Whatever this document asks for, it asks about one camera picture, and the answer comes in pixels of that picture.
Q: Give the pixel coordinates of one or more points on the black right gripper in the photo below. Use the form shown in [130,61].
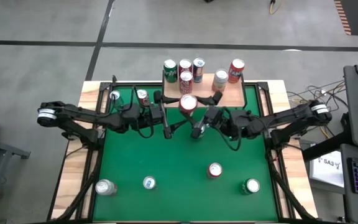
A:
[219,119]

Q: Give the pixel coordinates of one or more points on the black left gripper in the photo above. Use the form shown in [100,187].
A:
[155,115]

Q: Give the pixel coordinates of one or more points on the red Fanta strawberry can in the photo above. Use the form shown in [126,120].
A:
[236,70]
[215,169]
[187,102]

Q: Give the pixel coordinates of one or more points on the red Coca-Cola can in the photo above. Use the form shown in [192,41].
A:
[186,82]
[185,65]
[142,95]

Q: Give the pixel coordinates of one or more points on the white pink soda can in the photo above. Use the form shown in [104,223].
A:
[221,77]

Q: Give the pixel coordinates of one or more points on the blue slim energy drink can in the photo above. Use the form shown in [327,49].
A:
[198,70]
[114,95]

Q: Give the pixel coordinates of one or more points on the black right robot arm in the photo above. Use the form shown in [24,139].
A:
[284,118]

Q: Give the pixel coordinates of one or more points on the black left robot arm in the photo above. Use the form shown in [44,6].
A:
[82,115]

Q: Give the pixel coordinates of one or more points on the green table mat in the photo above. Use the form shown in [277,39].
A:
[172,202]

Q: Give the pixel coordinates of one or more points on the silver soda can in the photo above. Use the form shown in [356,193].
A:
[103,186]

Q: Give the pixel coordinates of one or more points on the black desk support bar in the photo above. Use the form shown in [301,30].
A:
[325,146]

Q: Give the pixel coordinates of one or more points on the white paper sign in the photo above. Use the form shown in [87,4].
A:
[326,172]

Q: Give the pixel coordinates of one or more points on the wooden shelf black metal frame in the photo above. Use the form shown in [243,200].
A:
[232,96]

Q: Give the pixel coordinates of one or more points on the black metal table frame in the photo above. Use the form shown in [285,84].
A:
[259,84]

